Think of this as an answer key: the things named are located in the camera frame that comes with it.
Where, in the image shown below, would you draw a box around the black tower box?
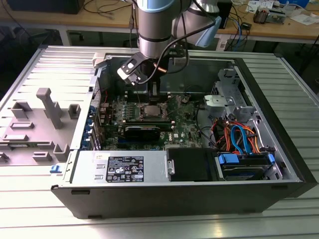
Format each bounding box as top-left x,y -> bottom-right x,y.
217,0 -> 234,30

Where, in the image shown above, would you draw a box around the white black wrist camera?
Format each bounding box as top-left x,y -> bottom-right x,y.
116,52 -> 148,87

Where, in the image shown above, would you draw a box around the orange power wires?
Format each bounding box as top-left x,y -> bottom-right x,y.
211,119 -> 264,155

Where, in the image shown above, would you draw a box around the green motherboard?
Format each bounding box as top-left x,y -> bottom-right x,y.
99,93 -> 212,152

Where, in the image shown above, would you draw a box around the silver drive cage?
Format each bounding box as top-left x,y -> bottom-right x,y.
203,67 -> 262,125

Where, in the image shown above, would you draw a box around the silver metal bracket plate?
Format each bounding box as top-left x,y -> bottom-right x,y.
203,94 -> 236,108

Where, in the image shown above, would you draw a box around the printed leaflets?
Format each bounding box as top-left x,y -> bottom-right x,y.
245,0 -> 275,13

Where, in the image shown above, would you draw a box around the white label sheet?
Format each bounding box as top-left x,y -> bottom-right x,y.
216,38 -> 228,52

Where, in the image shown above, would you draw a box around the grey metal device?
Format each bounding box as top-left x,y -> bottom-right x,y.
268,4 -> 287,25

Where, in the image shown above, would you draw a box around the light grey case handle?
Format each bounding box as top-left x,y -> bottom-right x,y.
91,51 -> 112,70

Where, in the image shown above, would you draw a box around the black graphics card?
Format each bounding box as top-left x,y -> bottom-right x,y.
124,125 -> 161,142

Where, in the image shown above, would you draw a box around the blue SATA wire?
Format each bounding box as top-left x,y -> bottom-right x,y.
230,125 -> 253,156

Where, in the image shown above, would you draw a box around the metal heat sink cooler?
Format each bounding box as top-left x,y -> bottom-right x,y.
253,6 -> 269,25

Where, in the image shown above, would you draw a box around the grey parts rack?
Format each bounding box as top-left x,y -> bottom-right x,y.
0,87 -> 83,166

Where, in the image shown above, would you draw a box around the silver power supply unit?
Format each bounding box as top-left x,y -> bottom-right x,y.
69,150 -> 170,185

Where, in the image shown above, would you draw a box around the hard disk blue carrier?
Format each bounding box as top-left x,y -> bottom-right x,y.
215,153 -> 276,181

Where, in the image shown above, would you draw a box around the silver CPU chip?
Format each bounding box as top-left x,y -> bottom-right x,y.
144,105 -> 162,117

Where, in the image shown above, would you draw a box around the blue cable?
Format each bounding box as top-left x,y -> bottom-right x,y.
236,18 -> 250,49

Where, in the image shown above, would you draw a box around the black computer box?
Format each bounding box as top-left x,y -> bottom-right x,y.
6,0 -> 84,14

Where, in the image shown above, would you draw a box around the wooden desk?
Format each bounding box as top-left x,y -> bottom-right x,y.
0,0 -> 319,45

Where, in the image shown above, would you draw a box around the white paper sheet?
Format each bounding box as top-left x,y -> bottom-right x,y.
290,13 -> 319,25

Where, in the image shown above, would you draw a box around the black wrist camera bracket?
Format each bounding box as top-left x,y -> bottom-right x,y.
169,44 -> 189,66

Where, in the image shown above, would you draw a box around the RAM slot black latches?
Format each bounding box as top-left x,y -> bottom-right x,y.
126,98 -> 173,102
124,122 -> 174,127
124,118 -> 174,122

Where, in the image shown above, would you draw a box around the black PC case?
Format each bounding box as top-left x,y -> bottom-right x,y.
50,51 -> 318,220

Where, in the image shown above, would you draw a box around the metal socket cover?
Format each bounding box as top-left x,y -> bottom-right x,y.
139,102 -> 170,120

